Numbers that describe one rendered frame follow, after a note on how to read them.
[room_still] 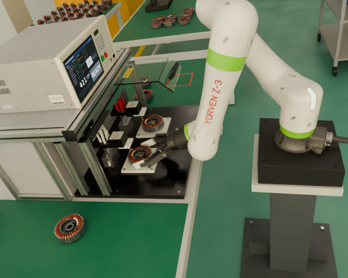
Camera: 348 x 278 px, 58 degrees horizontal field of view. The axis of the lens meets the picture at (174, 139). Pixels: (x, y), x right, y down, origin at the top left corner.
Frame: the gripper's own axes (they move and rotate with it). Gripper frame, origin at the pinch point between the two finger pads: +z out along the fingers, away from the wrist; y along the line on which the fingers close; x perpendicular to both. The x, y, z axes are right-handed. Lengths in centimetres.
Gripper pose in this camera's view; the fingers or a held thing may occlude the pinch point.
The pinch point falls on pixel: (140, 155)
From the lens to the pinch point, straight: 138.5
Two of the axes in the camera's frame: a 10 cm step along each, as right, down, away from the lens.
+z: -8.2, 3.4, 4.7
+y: 1.7, -6.3, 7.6
